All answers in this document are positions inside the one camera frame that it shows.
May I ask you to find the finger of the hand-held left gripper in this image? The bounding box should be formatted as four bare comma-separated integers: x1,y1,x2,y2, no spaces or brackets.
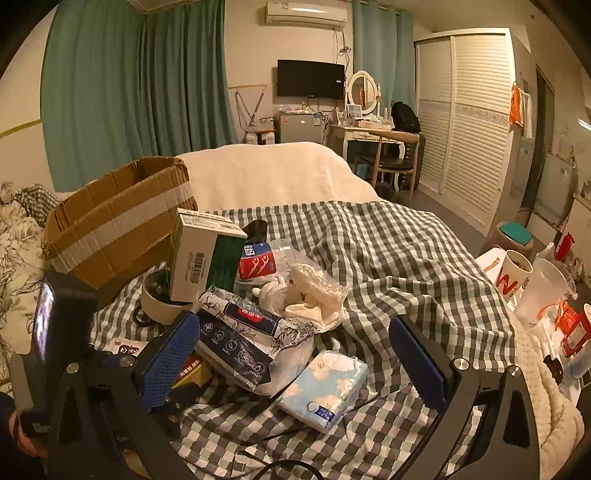
154,385,200,439

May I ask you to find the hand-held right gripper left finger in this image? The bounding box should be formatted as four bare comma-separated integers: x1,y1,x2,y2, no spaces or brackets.
46,311,201,480

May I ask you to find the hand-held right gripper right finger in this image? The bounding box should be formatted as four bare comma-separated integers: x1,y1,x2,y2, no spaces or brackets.
389,316,541,480

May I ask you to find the blue floral tissue pack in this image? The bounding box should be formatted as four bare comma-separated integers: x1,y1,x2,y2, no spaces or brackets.
277,349,369,433

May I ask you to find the brown cardboard box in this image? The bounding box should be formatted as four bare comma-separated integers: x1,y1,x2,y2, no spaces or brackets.
43,156,199,296

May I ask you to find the person's left hand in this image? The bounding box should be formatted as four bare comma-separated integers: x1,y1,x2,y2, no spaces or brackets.
17,413,49,463

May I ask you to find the red yellow small box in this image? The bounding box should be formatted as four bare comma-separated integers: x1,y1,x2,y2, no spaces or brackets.
173,354,213,389

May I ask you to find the black white label card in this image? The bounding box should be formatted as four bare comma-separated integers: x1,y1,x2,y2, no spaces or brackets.
102,337,149,360

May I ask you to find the white bowl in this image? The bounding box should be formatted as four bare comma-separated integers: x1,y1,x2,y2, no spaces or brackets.
140,269,195,326

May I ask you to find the dark blue wipes packet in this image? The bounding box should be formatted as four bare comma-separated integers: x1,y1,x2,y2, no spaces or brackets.
195,308,274,389

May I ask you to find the grey checkered blanket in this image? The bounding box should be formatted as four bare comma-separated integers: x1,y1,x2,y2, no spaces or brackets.
90,200,525,480

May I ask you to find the green white carton box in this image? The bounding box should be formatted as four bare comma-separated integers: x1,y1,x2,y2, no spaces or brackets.
167,208,249,304

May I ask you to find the floral wet wipes packet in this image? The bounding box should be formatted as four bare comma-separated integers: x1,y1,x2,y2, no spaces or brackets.
198,286,320,398

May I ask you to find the cream lace cloth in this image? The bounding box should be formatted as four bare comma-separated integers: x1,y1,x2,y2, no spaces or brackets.
281,262,350,333

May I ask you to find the white animal figurine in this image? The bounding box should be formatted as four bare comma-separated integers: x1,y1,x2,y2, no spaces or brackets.
255,276,296,315

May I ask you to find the red print paper cup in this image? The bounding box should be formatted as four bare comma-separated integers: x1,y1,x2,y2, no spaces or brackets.
493,248,535,304

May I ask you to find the red label floss pick jar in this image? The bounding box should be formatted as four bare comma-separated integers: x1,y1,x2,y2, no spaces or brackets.
237,244,278,281

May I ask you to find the white fluffy blanket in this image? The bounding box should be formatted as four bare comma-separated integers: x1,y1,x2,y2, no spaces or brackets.
505,316,586,480

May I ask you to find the bin with teal lid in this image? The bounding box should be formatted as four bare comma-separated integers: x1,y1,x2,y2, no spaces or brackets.
488,220,535,265

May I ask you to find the red sauce bottle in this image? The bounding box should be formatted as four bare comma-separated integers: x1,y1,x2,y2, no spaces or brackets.
558,304,591,359

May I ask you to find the small red bottle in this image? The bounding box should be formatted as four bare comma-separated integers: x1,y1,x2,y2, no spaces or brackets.
554,232,574,262

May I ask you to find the wooden chair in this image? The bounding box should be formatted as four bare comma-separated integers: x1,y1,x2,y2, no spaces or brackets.
352,130,422,191

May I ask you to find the cream fleece blanket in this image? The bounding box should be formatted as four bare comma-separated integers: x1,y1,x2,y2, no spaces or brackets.
174,142,382,217

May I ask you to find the white appliance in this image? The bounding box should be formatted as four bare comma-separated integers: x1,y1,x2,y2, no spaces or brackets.
534,151,579,228

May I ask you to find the white vanity desk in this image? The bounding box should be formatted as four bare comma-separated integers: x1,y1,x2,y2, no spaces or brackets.
329,121,409,168

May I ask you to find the white louvered wardrobe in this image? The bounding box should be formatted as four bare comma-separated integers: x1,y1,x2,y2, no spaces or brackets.
412,28,515,237

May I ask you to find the wide green curtain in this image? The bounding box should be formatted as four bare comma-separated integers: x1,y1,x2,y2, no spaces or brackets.
41,0,239,193

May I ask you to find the black backpack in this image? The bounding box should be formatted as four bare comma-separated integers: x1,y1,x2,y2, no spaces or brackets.
390,101,422,133

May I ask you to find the grey mini fridge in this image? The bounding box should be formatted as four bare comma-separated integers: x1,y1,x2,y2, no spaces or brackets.
278,112,323,145

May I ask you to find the folding drying rack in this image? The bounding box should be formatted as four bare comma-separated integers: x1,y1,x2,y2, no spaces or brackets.
235,84,269,136

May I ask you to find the oval white vanity mirror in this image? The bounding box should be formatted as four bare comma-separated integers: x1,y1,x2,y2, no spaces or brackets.
346,71,383,117

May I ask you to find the orange hanging towel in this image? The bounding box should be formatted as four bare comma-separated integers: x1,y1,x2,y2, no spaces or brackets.
508,84,533,139

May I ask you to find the narrow green curtain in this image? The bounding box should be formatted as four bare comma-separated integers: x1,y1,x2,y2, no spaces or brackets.
352,0,417,118

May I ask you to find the white air conditioner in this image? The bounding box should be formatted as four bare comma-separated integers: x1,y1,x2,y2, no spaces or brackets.
264,0,348,31

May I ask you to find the black cable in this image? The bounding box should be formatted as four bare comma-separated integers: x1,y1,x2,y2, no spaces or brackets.
247,422,326,480

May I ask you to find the black wall television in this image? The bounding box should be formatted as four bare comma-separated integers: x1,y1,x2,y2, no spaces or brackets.
276,59,346,100

